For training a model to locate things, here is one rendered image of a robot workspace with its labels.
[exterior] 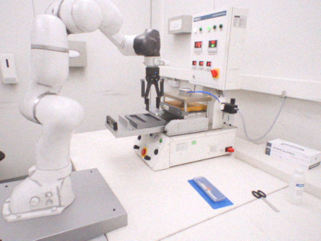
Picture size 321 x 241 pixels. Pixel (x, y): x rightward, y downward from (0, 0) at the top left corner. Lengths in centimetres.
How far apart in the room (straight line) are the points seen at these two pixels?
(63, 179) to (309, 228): 88
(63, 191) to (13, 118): 183
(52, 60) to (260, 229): 89
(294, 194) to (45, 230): 92
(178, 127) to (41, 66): 70
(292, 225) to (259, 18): 123
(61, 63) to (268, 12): 130
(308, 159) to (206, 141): 49
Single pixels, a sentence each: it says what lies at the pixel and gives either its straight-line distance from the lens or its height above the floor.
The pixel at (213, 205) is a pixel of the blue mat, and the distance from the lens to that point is 102.
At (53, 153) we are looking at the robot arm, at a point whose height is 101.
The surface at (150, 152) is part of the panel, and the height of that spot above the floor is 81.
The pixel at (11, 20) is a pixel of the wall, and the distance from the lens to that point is 260.
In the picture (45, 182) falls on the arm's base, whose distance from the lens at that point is 89.
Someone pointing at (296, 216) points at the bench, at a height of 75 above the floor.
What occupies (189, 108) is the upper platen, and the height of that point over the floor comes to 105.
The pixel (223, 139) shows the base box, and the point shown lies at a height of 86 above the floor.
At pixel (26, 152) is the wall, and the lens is 277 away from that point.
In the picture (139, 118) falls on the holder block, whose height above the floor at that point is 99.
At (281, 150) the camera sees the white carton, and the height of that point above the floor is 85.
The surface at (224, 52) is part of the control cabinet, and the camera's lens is 131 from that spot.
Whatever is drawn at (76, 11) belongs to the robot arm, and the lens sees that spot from 83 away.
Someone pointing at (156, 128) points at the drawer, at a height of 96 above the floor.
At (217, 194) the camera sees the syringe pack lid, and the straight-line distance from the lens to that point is 105.
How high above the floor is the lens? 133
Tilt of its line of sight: 15 degrees down
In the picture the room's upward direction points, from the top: 1 degrees clockwise
